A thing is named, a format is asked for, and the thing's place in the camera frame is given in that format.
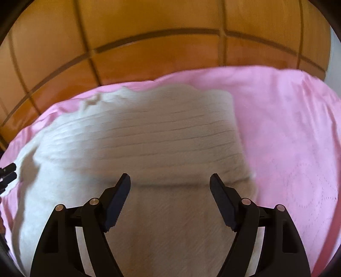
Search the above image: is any white knit sweater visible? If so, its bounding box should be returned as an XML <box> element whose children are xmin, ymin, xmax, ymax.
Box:
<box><xmin>12</xmin><ymin>85</ymin><xmax>256</xmax><ymax>276</ymax></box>

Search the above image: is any orange wooden headboard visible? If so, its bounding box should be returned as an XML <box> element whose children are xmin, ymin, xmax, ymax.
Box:
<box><xmin>1</xmin><ymin>1</ymin><xmax>331</xmax><ymax>149</ymax></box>

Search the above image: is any pink bed sheet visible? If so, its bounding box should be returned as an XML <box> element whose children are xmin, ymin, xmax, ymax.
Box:
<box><xmin>1</xmin><ymin>66</ymin><xmax>340</xmax><ymax>276</ymax></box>

